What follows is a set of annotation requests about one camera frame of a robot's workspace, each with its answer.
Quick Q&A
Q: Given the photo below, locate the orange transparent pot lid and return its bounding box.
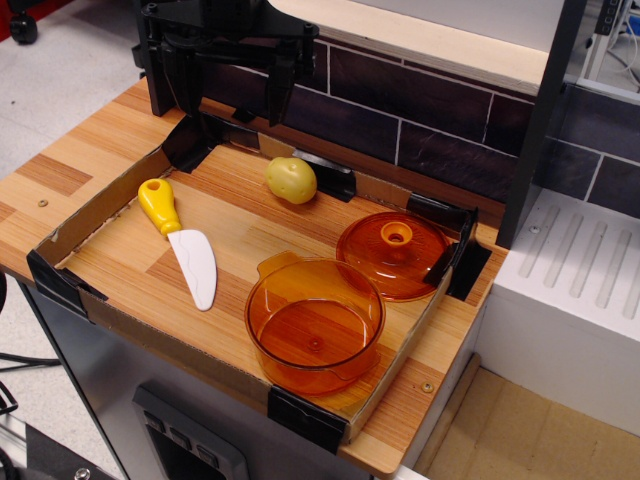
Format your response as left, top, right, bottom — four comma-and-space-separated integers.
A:
336, 212, 451, 301

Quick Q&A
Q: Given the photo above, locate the black vertical post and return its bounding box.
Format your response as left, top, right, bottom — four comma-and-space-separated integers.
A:
496, 1, 586, 249

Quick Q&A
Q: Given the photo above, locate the cardboard fence with black tape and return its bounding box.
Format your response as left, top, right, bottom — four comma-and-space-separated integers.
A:
27, 120, 505, 462

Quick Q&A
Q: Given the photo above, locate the white toy sink drainboard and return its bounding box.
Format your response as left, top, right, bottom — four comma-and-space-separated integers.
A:
475, 190, 639, 434

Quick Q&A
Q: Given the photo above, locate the yellow toy potato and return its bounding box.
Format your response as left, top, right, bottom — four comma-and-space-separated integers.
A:
265, 157, 317, 205

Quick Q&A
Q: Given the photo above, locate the yellow handled white toy knife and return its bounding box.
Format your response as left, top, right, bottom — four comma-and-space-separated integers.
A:
137, 178, 218, 311

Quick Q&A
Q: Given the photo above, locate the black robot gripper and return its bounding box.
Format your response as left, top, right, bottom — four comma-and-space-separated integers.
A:
141, 1, 319, 126

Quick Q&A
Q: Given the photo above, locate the grey toy oven control panel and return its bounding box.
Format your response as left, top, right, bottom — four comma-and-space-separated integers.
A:
133, 386, 250, 479

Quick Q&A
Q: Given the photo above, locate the black floor cable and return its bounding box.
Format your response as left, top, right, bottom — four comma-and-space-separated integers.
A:
0, 351, 61, 373

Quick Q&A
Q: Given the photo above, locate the black caster wheel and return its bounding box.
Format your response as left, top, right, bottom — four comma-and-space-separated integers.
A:
9, 13, 38, 45

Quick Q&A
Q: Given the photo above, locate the orange transparent plastic pot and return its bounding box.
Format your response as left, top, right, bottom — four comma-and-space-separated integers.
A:
245, 251, 386, 396

